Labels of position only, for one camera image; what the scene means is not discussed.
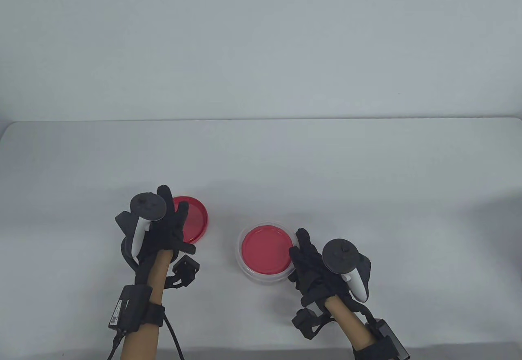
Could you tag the person's left hand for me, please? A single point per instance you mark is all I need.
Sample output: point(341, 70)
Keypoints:
point(163, 237)

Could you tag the large red container lid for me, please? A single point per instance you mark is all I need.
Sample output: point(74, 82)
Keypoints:
point(197, 219)

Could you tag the large clear printed food container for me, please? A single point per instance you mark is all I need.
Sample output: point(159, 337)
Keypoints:
point(267, 280)

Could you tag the person's left forearm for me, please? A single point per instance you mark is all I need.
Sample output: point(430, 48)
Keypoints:
point(159, 270)

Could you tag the black white hand controller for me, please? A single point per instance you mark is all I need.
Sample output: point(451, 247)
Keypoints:
point(147, 207)
point(340, 256)

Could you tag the black forearm box white label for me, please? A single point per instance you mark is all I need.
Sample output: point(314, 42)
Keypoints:
point(130, 309)

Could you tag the person's right forearm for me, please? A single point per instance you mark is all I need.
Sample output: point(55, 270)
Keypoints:
point(350, 323)

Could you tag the plain black forearm box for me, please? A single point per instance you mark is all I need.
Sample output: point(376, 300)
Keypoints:
point(389, 333)

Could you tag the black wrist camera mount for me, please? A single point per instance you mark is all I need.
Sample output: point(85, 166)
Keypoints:
point(306, 323)
point(185, 272)

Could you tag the medium red container lid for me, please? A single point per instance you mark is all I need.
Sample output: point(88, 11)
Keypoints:
point(265, 250)

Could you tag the person's right hand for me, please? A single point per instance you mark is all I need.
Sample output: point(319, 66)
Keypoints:
point(310, 274)

